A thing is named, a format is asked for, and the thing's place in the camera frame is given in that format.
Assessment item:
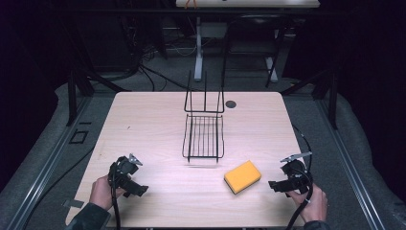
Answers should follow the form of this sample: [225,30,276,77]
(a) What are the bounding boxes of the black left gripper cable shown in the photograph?
[109,164,123,230]

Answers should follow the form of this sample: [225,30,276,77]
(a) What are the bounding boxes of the black wire rack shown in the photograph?
[182,70,226,164]

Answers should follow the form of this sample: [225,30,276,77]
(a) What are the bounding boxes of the black floor cables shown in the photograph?
[104,44,199,94]

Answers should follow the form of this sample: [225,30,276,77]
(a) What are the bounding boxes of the grey tape strip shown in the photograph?
[62,198,85,210]

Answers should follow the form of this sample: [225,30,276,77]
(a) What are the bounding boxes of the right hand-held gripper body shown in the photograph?
[280,151,314,195]

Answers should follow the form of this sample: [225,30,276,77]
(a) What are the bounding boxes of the yellow sponge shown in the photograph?
[223,159,262,196]

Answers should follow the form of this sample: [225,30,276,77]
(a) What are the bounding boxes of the black tape square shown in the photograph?
[68,128,89,145]

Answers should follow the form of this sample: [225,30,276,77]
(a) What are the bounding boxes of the black metal stand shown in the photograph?
[64,65,132,127]
[280,65,340,130]

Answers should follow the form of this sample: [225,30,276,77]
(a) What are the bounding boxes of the person's left hand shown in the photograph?
[88,174,127,212]

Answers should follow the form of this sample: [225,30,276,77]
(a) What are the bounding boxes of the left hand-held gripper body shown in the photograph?
[107,152,144,190]

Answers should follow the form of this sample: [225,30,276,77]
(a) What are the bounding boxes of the aluminium floor rail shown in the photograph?
[5,95,94,230]
[315,95,388,230]

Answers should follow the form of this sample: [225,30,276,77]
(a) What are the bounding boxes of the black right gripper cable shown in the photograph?
[284,125,315,230]

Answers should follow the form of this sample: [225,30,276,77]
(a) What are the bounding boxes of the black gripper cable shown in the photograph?
[284,125,315,230]
[109,164,123,230]

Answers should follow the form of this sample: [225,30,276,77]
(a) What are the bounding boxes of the black chair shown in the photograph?
[221,13,290,89]

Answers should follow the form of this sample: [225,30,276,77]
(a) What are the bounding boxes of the person's right hand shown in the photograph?
[284,182,329,224]

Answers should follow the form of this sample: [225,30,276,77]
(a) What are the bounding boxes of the white background table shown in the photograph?
[174,0,321,82]

